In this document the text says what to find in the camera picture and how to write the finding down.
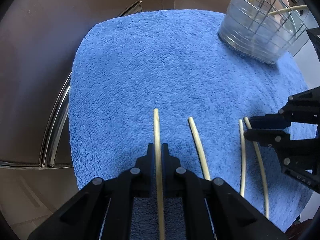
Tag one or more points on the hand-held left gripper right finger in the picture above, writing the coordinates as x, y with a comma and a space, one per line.
170, 170

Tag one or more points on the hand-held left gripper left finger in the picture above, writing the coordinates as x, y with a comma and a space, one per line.
147, 170

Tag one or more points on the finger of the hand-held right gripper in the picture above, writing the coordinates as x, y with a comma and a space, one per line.
270, 121
267, 136

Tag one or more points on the pink ceramic spoon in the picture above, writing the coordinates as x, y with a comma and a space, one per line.
283, 1

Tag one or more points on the black flat object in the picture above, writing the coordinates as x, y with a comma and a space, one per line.
315, 42

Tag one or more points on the blue terry towel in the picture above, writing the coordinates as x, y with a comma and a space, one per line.
150, 67

